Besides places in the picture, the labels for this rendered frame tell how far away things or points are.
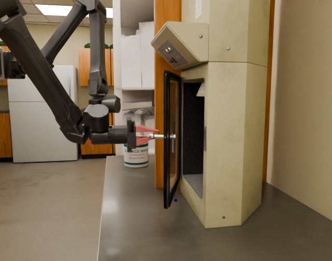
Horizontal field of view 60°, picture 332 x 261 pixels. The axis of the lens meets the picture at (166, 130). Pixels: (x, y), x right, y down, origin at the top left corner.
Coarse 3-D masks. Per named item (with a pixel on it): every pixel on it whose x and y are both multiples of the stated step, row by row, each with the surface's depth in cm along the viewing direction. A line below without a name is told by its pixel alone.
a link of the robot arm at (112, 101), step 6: (90, 84) 116; (96, 84) 115; (90, 90) 115; (96, 90) 115; (96, 96) 117; (102, 96) 117; (108, 96) 115; (114, 96) 114; (102, 102) 114; (108, 102) 113; (114, 102) 112; (108, 108) 113; (114, 108) 112
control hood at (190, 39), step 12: (168, 24) 74; (180, 24) 75; (192, 24) 75; (204, 24) 76; (156, 36) 91; (168, 36) 80; (180, 36) 75; (192, 36) 76; (204, 36) 76; (156, 48) 102; (180, 48) 80; (192, 48) 76; (204, 48) 76; (192, 60) 80; (204, 60) 77
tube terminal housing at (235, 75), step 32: (192, 0) 91; (224, 0) 76; (256, 0) 82; (224, 32) 77; (256, 32) 84; (224, 64) 78; (256, 64) 86; (224, 96) 79; (256, 96) 88; (224, 128) 80; (256, 128) 91; (224, 160) 82; (256, 160) 93; (192, 192) 96; (224, 192) 83; (256, 192) 96; (224, 224) 84
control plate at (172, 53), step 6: (168, 42) 85; (162, 48) 95; (168, 48) 90; (174, 48) 85; (162, 54) 102; (168, 54) 96; (174, 54) 90; (168, 60) 102; (180, 60) 90; (174, 66) 103
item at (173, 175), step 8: (168, 88) 82; (176, 88) 98; (168, 96) 82; (176, 96) 99; (168, 104) 82; (176, 104) 99; (168, 112) 83; (176, 112) 100; (168, 120) 83; (176, 120) 100; (168, 128) 83; (176, 128) 101; (168, 136) 84; (176, 136) 101; (168, 144) 84; (176, 144) 102; (176, 152) 102; (176, 160) 103; (176, 168) 103; (176, 176) 104
